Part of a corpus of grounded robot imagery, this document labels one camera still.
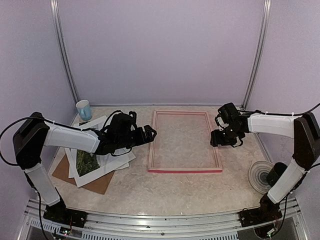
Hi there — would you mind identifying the landscape photo print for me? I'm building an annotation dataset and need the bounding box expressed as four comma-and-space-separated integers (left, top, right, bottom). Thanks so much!
65, 148, 112, 188

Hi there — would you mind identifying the left aluminium corner post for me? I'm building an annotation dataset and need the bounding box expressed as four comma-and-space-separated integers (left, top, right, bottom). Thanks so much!
50, 0, 80, 103

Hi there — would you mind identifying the brown cardboard backing board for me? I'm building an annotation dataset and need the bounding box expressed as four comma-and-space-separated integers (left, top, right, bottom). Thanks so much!
52, 154, 115, 195

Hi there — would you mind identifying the light blue mug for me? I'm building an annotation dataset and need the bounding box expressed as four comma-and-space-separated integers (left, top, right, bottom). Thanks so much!
75, 99, 92, 121

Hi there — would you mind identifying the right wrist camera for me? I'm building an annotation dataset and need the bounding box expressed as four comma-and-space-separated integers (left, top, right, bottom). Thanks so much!
214, 115, 226, 131

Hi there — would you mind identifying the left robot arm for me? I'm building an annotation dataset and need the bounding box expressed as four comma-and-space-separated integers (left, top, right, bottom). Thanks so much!
12, 110, 157, 223

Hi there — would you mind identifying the aluminium corner post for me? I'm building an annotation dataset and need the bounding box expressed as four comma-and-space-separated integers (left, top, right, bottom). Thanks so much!
241, 0, 272, 110
50, 0, 80, 103

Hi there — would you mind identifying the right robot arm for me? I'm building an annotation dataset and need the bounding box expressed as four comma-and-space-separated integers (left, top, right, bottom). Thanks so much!
210, 112, 320, 204

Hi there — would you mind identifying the front aluminium rail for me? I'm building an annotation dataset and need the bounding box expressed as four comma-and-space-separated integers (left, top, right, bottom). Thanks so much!
17, 198, 310, 240

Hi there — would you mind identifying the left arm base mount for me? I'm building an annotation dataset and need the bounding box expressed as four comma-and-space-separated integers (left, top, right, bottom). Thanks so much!
43, 198, 88, 228

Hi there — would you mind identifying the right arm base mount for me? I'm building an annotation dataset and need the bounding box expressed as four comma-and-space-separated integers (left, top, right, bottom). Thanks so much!
238, 194, 283, 227

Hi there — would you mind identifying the white mat board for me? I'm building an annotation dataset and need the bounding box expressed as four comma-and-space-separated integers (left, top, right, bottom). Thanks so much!
68, 112, 137, 188

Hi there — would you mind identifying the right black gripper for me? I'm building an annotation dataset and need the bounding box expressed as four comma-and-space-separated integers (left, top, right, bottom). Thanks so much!
210, 124, 242, 147

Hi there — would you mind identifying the right aluminium corner post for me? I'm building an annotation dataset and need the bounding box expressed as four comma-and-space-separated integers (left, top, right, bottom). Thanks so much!
241, 0, 272, 110

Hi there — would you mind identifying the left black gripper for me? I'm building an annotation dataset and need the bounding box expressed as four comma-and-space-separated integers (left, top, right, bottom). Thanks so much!
116, 125, 157, 150

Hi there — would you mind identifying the white paper sheet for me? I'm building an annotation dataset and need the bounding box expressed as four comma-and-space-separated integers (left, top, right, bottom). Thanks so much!
73, 115, 107, 130

